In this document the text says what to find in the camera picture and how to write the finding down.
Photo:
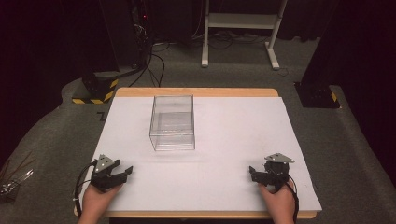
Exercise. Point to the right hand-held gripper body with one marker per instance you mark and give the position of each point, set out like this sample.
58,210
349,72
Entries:
275,172

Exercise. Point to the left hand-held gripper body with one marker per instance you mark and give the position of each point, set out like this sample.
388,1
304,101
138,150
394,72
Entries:
102,179

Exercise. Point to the person's left hand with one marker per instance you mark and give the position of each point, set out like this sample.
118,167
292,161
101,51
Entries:
98,200

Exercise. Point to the person's right hand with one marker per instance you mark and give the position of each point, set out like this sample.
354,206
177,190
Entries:
278,202

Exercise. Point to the white table mat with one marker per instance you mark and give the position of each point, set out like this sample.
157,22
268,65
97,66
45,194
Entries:
224,149

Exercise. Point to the clear plastic box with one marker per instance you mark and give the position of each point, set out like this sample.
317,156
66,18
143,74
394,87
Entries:
172,124

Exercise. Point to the black base with yellow stripes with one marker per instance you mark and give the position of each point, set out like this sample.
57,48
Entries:
98,87

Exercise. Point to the black stand base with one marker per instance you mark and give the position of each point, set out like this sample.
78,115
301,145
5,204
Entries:
316,95

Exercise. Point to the black equipment tower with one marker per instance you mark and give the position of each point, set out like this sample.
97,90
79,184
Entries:
141,31

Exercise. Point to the white metal stand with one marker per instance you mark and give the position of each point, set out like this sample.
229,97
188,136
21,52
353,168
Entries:
239,21

